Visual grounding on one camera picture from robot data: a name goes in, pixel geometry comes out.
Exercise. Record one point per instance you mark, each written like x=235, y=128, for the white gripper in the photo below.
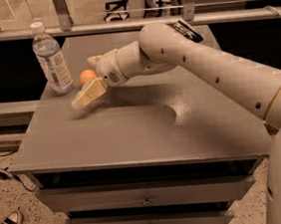
x=107, y=68

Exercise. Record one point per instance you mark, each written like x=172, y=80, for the orange fruit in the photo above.
x=86, y=76

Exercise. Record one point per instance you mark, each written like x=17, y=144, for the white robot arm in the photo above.
x=161, y=47

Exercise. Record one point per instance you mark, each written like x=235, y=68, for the clear plastic water bottle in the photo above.
x=52, y=61

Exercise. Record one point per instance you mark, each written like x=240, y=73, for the black office chair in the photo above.
x=116, y=11

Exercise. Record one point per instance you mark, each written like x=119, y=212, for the dark blue chip bag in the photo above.
x=185, y=30

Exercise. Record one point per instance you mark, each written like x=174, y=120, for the grey drawer cabinet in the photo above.
x=162, y=149

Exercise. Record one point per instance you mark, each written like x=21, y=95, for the metal railing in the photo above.
x=65, y=17

